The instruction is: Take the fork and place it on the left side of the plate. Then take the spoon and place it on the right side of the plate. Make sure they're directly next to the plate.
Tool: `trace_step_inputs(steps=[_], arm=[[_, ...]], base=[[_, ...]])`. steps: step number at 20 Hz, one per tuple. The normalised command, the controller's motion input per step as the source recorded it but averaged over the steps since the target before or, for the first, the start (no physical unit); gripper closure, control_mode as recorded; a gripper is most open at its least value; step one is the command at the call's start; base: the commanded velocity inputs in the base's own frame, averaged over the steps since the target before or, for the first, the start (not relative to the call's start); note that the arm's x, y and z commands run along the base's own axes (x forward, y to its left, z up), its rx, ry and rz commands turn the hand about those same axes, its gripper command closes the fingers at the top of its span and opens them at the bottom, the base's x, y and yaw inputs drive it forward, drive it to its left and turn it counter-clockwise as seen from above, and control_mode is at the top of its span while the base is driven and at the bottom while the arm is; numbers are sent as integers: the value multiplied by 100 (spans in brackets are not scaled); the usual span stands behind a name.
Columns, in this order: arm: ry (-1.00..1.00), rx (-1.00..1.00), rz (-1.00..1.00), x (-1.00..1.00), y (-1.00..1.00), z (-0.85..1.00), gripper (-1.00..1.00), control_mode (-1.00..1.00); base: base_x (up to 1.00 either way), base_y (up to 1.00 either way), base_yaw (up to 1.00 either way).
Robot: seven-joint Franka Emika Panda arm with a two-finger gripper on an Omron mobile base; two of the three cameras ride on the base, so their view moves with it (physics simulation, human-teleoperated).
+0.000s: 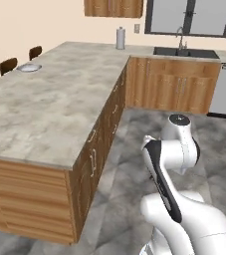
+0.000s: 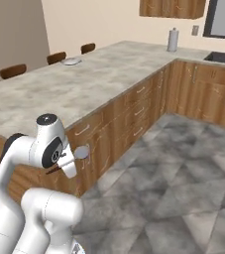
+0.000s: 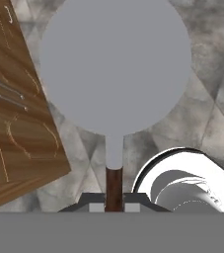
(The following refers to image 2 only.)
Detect black framed window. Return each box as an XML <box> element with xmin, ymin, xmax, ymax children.
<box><xmin>202</xmin><ymin>0</ymin><xmax>225</xmax><ymax>42</ymax></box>

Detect wooden island cupboard run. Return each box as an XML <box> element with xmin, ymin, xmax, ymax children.
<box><xmin>0</xmin><ymin>61</ymin><xmax>171</xmax><ymax>203</ymax></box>

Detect wooden drawer front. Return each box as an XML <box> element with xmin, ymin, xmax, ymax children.
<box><xmin>65</xmin><ymin>111</ymin><xmax>105</xmax><ymax>143</ymax></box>

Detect black sink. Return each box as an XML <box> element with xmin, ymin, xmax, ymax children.
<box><xmin>203</xmin><ymin>51</ymin><xmax>225</xmax><ymax>66</ymax></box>

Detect white paper towel roll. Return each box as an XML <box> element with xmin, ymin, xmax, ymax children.
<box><xmin>167</xmin><ymin>27</ymin><xmax>179</xmax><ymax>53</ymax></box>

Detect grey wall socket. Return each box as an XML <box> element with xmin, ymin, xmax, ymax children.
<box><xmin>191</xmin><ymin>24</ymin><xmax>200</xmax><ymax>37</ymax></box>

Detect wooden wall cupboard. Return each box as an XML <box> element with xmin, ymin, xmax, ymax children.
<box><xmin>139</xmin><ymin>0</ymin><xmax>207</xmax><ymax>21</ymax></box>

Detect wooden wall-side cupboard run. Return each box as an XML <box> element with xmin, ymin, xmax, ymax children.
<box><xmin>165</xmin><ymin>59</ymin><xmax>225</xmax><ymax>132</ymax></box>

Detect brown wooden chair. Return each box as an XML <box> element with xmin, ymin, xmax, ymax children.
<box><xmin>0</xmin><ymin>63</ymin><xmax>28</xmax><ymax>80</ymax></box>
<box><xmin>80</xmin><ymin>42</ymin><xmax>97</xmax><ymax>56</ymax></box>
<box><xmin>46</xmin><ymin>51</ymin><xmax>67</xmax><ymax>66</ymax></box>

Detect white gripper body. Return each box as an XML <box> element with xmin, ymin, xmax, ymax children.
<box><xmin>57</xmin><ymin>149</ymin><xmax>78</xmax><ymax>180</ymax></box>

